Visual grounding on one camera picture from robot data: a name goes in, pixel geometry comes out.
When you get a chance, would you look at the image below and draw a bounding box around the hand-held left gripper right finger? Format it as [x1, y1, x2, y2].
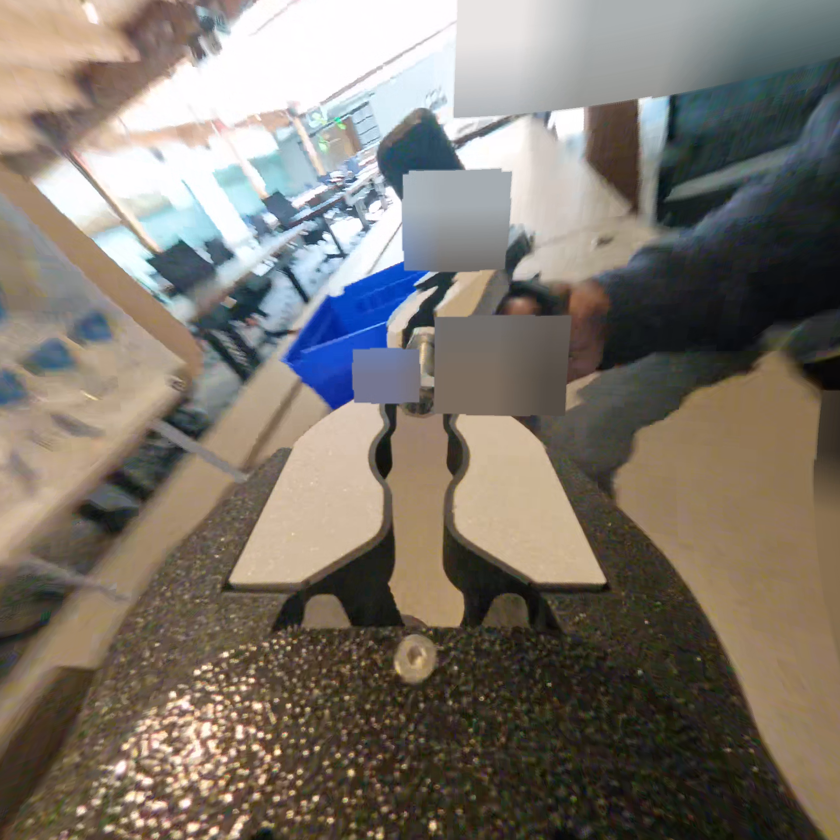
[442, 413, 608, 629]

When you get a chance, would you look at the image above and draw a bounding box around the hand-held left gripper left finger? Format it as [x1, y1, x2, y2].
[226, 402, 403, 629]

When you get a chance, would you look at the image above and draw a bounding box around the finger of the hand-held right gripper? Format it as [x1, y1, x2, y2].
[387, 298, 439, 352]
[436, 269, 513, 319]

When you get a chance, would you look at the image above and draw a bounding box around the metal hex bolt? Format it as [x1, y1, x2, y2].
[408, 330, 437, 416]

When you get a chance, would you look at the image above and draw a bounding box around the person's right forearm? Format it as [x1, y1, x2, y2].
[594, 92, 840, 371]

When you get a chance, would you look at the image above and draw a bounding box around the person's right hand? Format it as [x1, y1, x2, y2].
[504, 281, 613, 383]

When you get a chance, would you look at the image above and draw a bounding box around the large blue plastic bin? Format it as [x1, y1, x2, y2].
[283, 262, 435, 409]

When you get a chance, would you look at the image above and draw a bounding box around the metal stand pole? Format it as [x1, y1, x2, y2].
[150, 420, 250, 483]

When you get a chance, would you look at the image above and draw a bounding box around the black office chair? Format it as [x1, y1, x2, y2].
[147, 239, 217, 296]

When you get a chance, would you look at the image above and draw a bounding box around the printed instruction sheet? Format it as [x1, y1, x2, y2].
[0, 197, 188, 526]

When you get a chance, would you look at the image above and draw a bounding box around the wooden sign board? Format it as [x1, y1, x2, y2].
[0, 164, 206, 565]

